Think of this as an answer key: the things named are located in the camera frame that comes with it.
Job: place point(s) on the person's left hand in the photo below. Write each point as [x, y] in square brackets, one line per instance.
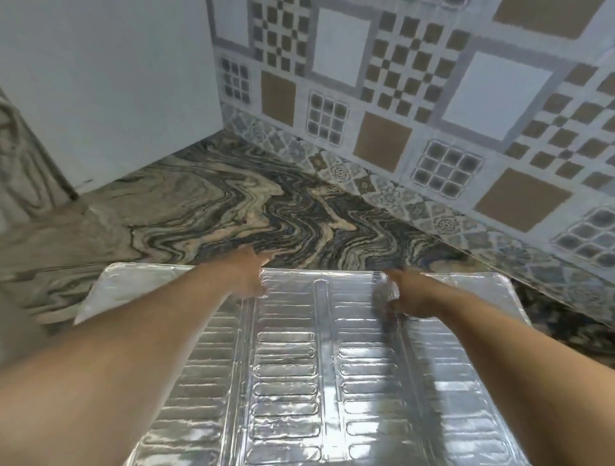
[247, 273]

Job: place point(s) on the person's right hand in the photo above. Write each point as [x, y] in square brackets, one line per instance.
[413, 293]

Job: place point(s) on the aluminium foil splash guard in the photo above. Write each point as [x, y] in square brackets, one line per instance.
[298, 384]

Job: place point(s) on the person's left forearm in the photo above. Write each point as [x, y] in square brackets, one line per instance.
[105, 374]

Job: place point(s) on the person's right forearm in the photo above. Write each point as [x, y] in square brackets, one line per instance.
[523, 374]

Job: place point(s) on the leaning patterned board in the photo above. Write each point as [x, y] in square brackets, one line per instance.
[24, 168]

